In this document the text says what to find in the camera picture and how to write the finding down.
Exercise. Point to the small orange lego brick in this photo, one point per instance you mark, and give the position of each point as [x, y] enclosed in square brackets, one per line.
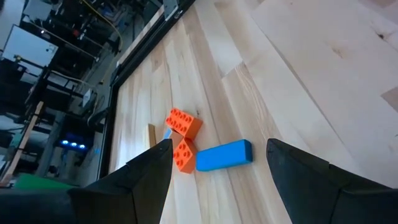
[186, 155]

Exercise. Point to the green mat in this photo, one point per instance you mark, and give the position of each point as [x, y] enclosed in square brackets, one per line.
[37, 183]

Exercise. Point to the plain wooden block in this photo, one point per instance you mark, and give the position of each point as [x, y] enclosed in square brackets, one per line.
[151, 135]

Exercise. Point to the long blue block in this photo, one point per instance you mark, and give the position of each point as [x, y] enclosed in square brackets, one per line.
[224, 155]

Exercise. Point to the white panel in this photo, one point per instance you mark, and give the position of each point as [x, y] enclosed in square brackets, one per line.
[29, 46]

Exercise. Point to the wooden beam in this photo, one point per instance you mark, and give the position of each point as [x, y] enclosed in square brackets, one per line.
[21, 146]

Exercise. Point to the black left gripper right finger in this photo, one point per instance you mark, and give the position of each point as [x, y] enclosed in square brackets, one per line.
[311, 193]

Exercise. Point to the silver frame bracket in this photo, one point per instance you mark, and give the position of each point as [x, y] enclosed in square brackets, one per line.
[171, 7]

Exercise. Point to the black floor device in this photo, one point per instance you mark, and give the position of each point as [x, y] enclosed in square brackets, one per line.
[73, 141]

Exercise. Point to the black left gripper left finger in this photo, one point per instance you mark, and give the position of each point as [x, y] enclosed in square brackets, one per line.
[133, 193]

